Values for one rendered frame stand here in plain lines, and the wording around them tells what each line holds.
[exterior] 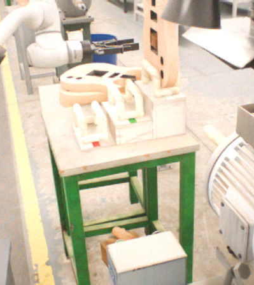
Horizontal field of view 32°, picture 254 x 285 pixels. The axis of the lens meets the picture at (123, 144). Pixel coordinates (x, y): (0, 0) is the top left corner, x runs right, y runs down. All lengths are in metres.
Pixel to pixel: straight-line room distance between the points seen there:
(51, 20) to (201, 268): 1.58
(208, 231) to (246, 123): 2.03
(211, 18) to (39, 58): 0.93
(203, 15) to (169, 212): 2.18
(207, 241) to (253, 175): 1.93
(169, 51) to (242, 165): 0.90
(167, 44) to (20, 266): 1.60
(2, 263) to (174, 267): 0.84
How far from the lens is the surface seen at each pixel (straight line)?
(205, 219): 2.95
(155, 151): 1.79
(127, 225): 2.56
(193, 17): 0.95
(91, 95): 2.24
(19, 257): 2.79
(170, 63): 1.73
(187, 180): 1.91
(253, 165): 0.89
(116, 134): 1.82
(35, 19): 1.75
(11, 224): 3.06
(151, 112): 1.84
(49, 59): 1.76
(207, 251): 2.72
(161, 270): 1.00
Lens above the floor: 1.78
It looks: 27 degrees down
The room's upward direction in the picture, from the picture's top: 3 degrees counter-clockwise
